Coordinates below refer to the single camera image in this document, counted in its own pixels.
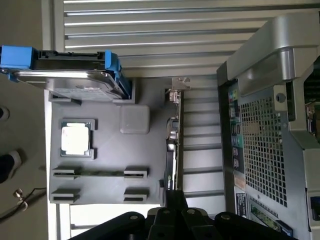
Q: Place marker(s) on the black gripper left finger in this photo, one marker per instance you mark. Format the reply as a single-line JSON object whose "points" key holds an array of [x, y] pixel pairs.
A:
{"points": [[160, 225]]}

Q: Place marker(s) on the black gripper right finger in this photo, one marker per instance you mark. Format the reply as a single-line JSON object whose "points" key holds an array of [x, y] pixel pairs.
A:
{"points": [[197, 225]]}

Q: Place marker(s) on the loose green RAM stick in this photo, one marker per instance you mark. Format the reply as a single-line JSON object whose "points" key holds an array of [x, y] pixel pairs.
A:
{"points": [[100, 173]]}

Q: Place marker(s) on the grey plastic parts rack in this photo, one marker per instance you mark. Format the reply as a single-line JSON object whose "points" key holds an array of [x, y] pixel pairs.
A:
{"points": [[112, 155]]}

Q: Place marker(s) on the grey square cap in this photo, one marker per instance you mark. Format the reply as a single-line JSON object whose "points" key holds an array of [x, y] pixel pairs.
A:
{"points": [[135, 120]]}

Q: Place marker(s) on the loose CPU chip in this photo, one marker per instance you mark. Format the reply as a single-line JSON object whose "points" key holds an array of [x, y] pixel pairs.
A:
{"points": [[75, 140]]}

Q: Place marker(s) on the brass knob fitting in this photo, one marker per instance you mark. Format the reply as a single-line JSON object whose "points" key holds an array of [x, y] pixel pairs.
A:
{"points": [[19, 193]]}

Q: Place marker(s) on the black and white shoe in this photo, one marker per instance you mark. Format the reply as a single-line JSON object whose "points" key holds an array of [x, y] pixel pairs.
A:
{"points": [[10, 162], [3, 113]]}

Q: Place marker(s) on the hard disk in blue caddy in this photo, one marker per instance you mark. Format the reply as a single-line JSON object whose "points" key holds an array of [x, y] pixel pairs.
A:
{"points": [[75, 85]]}

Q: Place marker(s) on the open grey PC case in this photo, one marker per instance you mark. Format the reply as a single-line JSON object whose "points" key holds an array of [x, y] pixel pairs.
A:
{"points": [[262, 62]]}

